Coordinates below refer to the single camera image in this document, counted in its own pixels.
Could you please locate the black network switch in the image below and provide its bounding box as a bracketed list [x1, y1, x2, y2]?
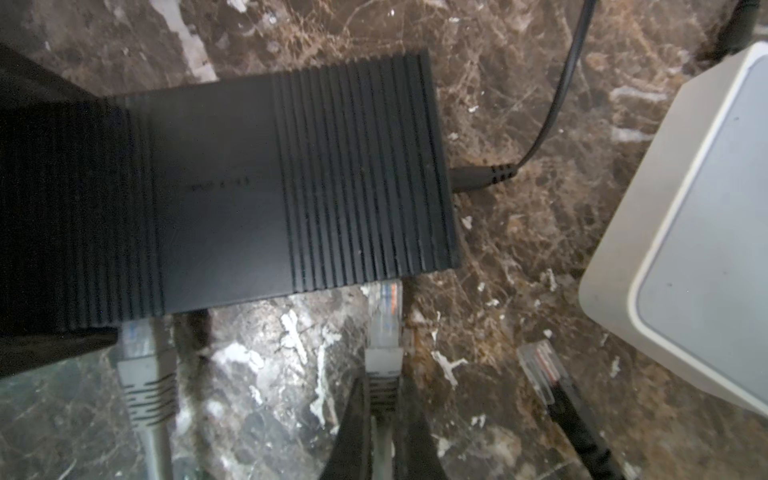
[1, 51, 459, 336]

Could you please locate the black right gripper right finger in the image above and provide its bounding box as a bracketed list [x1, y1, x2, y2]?
[393, 375, 447, 480]

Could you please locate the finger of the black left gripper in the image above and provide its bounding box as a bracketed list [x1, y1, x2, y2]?
[0, 44, 96, 108]
[0, 329, 118, 378]

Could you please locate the grey ethernet cable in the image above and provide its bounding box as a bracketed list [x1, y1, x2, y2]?
[362, 278, 406, 480]
[113, 317, 180, 480]

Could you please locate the black ethernet cable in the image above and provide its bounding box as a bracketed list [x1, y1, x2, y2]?
[517, 340, 628, 480]

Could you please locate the black adapter cable with plug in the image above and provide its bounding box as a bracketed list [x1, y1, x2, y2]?
[449, 0, 599, 194]

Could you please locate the white rectangular box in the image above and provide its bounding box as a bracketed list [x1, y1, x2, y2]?
[579, 41, 767, 415]

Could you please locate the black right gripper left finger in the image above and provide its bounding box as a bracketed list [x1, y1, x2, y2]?
[319, 375, 372, 480]

